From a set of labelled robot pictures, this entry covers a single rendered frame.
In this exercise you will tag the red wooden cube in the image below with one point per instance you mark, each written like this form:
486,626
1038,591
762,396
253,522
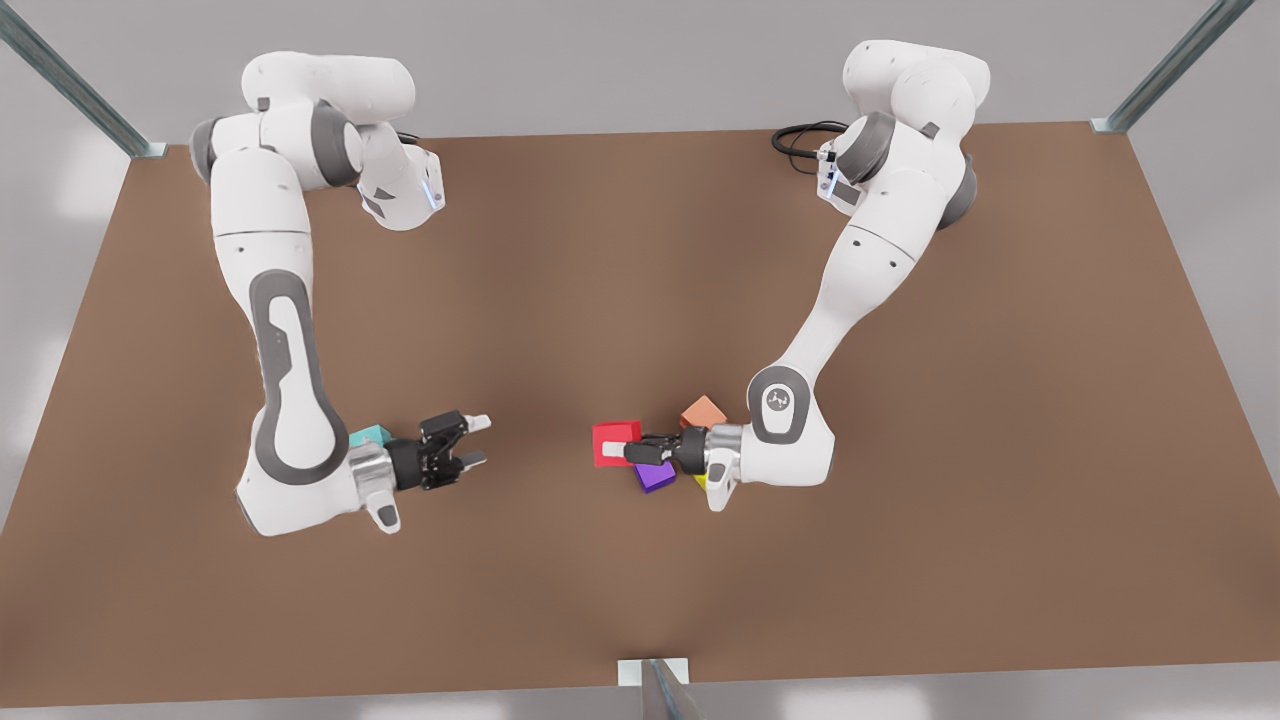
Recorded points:
615,437

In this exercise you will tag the teal wooden cube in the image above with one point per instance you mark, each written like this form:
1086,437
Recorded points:
372,436

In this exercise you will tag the silver frame post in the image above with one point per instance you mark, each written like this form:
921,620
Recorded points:
70,80
660,690
1170,70

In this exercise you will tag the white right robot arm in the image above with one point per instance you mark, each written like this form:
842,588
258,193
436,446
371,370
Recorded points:
280,300

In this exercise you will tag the purple wooden cube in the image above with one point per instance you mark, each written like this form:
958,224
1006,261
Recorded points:
655,476

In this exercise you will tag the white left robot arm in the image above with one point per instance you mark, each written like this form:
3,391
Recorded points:
860,270

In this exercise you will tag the orange wooden cube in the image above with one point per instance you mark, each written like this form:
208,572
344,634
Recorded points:
704,411

